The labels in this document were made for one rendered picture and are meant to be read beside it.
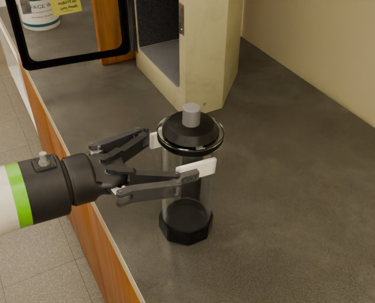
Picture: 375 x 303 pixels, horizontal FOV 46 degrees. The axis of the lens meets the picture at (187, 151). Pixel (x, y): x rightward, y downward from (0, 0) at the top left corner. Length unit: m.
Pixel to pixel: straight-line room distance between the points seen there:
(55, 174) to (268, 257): 0.41
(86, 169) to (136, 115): 0.52
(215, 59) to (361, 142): 0.40
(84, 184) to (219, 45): 0.56
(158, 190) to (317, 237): 0.36
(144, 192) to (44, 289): 1.39
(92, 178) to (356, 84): 0.80
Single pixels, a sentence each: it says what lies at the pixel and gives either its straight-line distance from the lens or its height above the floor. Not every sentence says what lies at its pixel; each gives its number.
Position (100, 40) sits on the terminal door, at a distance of 1.29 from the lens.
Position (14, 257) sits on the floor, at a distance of 2.13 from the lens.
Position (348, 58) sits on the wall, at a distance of 1.24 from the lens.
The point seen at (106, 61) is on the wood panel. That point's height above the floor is 0.95.
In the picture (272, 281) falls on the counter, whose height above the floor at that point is 0.94.
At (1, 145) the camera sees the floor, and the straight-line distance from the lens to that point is 2.77.
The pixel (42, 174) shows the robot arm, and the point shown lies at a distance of 0.62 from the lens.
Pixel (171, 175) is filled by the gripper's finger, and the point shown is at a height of 1.14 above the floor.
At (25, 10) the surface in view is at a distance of 1.22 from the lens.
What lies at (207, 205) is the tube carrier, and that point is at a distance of 0.78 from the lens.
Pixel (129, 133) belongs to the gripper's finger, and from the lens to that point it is 0.74.
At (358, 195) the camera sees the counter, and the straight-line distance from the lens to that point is 0.98.
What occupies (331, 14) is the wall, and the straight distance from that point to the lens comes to 1.26.
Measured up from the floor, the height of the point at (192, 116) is 1.20.
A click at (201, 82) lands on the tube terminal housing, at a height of 1.04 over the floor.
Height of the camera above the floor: 1.59
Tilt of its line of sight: 39 degrees down
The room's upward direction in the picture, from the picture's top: straight up
